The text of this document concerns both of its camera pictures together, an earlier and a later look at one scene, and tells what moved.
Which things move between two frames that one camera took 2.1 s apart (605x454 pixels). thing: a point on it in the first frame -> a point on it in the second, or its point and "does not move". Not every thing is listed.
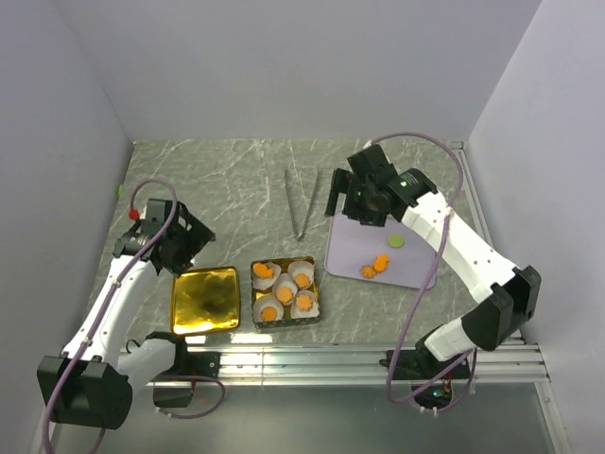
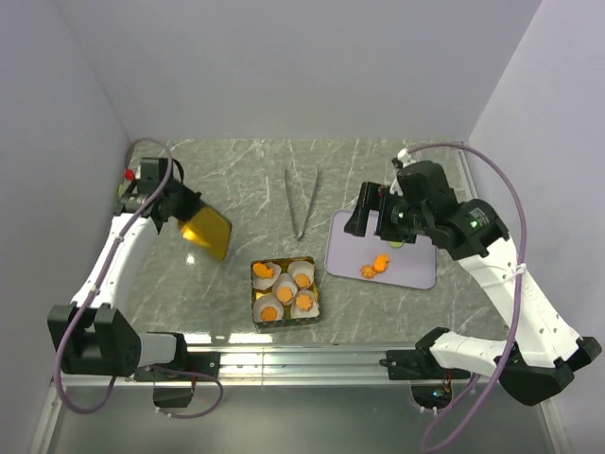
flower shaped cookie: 303,302 does not move
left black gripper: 198,235 -> 193,203
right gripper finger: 339,184 -> 372,196
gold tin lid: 205,299 -> 209,231
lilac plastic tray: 388,255 does not move
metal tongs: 301,235 does not move
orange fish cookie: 261,270 does not move
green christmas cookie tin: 284,290 does not move
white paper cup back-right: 302,273 does not move
